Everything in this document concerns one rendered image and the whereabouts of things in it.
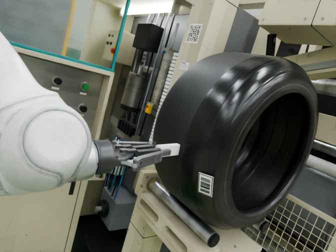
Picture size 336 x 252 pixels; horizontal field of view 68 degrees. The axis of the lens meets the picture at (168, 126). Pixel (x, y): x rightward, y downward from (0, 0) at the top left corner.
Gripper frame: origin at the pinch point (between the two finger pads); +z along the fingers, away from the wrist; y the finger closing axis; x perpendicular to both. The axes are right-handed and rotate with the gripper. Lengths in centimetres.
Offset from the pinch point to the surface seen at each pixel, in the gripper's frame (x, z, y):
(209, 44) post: -31, 32, 26
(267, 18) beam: -45, 57, 20
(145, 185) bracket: 25.6, 11.2, 23.3
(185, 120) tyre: -8.0, 4.6, 0.6
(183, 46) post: -29, 28, 37
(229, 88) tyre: -18.6, 10.7, -6.5
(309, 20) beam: -44, 56, 3
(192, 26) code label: -37, 29, 34
